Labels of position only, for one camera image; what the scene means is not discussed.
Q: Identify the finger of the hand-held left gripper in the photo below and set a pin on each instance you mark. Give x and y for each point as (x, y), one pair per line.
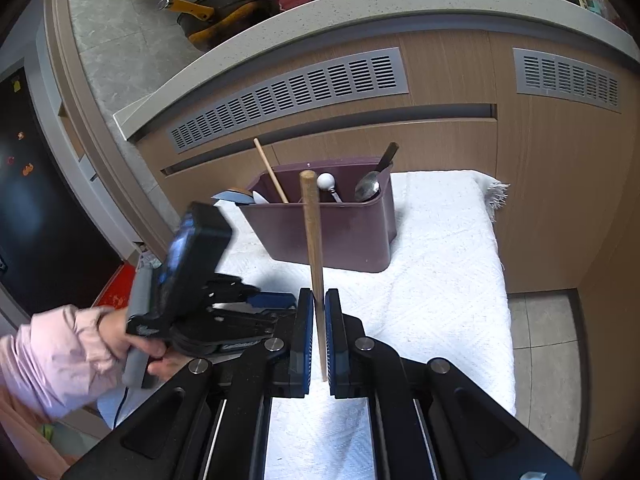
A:
(250, 317)
(272, 300)

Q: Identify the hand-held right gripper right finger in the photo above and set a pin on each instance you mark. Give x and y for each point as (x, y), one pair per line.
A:
(331, 350)

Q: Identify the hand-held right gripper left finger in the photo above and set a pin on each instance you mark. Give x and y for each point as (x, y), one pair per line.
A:
(305, 345)

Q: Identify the thick wooden stick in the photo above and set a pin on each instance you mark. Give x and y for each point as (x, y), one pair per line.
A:
(313, 260)

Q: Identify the purple plastic utensil holder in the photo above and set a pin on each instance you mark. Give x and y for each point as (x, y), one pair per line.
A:
(325, 235)

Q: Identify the wooden spoon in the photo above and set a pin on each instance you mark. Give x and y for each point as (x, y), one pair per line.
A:
(272, 172)

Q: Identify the metal spoon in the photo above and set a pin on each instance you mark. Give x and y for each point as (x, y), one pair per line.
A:
(367, 186)

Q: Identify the person's left forearm pink sleeve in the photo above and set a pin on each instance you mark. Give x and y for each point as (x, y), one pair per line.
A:
(55, 355)

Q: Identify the person's left hand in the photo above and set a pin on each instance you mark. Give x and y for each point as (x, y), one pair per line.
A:
(117, 335)

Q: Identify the red floor mat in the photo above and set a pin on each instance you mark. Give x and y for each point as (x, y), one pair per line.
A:
(115, 287)

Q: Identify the white woven cloth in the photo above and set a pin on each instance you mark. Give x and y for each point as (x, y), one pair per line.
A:
(440, 285)

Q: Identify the black refrigerator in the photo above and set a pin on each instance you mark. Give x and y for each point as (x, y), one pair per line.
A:
(45, 210)

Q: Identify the long grey vent grille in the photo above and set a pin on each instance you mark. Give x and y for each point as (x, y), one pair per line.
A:
(290, 97)

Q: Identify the black yellow cooking pot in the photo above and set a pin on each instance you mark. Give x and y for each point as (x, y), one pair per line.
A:
(220, 27)

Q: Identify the wooden kitchen cabinet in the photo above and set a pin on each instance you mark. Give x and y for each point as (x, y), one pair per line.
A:
(550, 185)

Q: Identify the speckled stone countertop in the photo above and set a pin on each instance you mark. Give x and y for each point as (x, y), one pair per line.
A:
(350, 15)

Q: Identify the short grey vent grille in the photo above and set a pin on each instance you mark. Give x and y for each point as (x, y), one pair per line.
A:
(567, 80)

